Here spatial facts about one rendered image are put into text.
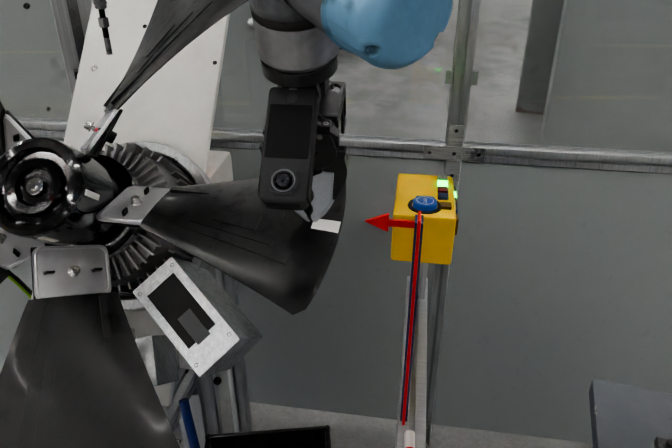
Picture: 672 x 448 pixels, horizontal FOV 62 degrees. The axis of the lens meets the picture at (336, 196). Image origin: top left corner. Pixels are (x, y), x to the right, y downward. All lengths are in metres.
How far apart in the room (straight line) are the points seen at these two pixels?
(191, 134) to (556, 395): 1.33
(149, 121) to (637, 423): 0.83
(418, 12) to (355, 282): 1.27
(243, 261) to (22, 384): 0.28
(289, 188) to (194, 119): 0.52
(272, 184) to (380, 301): 1.15
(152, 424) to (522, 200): 1.02
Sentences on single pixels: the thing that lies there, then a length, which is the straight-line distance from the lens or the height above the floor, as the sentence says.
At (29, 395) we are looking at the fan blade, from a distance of 0.74.
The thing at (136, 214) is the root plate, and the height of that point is 1.18.
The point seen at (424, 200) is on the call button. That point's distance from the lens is 0.93.
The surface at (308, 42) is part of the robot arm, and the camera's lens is 0.49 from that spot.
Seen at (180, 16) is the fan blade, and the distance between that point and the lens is 0.80.
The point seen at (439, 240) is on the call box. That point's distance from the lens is 0.93.
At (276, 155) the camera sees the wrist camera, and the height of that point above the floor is 1.31.
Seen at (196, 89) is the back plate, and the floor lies 1.23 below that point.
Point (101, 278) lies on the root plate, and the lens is 0.78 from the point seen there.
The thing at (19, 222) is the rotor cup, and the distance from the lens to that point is 0.74.
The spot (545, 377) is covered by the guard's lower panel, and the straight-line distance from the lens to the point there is 1.81.
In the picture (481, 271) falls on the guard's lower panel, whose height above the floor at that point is 0.64.
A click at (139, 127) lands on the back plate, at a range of 1.03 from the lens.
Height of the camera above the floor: 1.51
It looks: 27 degrees down
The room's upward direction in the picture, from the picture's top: straight up
